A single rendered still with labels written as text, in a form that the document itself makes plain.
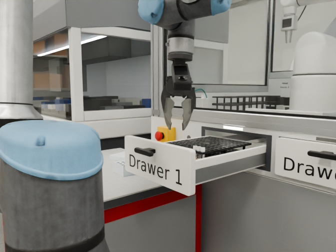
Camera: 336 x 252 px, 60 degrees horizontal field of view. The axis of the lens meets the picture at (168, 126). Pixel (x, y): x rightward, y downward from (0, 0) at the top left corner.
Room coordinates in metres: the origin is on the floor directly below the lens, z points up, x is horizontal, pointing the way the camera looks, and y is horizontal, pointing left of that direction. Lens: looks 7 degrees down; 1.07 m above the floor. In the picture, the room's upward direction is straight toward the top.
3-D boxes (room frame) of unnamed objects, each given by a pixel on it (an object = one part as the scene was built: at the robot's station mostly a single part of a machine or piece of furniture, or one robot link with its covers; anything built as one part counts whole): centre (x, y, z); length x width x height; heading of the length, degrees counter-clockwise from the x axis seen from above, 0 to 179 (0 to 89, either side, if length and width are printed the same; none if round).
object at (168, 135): (1.22, 0.01, 0.88); 0.07 x 0.05 x 0.07; 40
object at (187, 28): (0.85, -0.04, 1.26); 0.09 x 0.08 x 0.11; 144
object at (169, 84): (0.86, -0.03, 1.10); 0.09 x 0.08 x 0.12; 3
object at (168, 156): (0.77, 0.03, 0.87); 0.29 x 0.02 x 0.11; 40
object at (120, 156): (1.30, 0.19, 0.77); 0.13 x 0.09 x 0.02; 146
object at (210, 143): (0.90, -0.12, 0.87); 0.22 x 0.18 x 0.06; 130
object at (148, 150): (0.75, 0.05, 0.91); 0.07 x 0.04 x 0.01; 40
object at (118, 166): (1.07, 0.13, 0.78); 0.12 x 0.08 x 0.04; 126
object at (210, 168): (0.90, -0.13, 0.86); 0.40 x 0.26 x 0.06; 130
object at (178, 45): (0.85, -0.03, 1.18); 0.08 x 0.08 x 0.05
